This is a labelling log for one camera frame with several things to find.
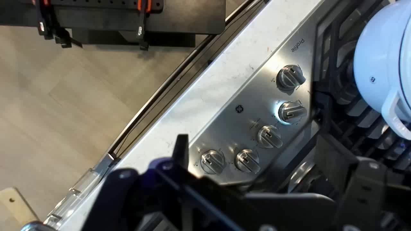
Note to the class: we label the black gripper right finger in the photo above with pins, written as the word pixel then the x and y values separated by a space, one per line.
pixel 364 193

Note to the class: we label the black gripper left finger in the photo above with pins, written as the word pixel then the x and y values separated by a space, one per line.
pixel 188 193

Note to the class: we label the silver stove knob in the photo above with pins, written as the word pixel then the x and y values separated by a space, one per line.
pixel 290 79
pixel 270 136
pixel 292 112
pixel 212 162
pixel 247 161

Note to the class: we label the white pot with lid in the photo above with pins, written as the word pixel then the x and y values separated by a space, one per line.
pixel 380 55

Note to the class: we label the orange black clamp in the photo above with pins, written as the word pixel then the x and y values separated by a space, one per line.
pixel 45 26
pixel 141 32

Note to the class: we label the beige plate with hole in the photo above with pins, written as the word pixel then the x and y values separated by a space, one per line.
pixel 14 209

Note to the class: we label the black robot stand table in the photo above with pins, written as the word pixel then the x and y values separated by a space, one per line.
pixel 184 17

